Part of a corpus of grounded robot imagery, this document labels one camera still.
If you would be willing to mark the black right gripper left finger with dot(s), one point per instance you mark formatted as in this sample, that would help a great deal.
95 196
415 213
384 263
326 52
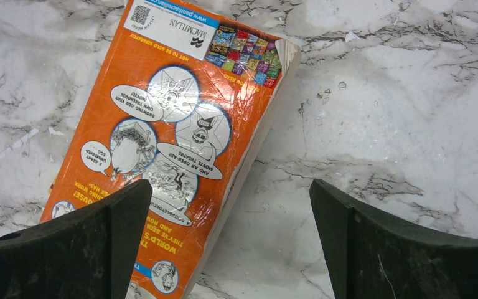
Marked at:
86 253

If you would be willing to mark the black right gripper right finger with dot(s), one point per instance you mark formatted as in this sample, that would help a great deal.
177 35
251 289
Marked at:
371 253

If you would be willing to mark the orange cartoon paperback book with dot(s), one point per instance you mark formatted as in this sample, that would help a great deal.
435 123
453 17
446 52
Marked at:
183 100

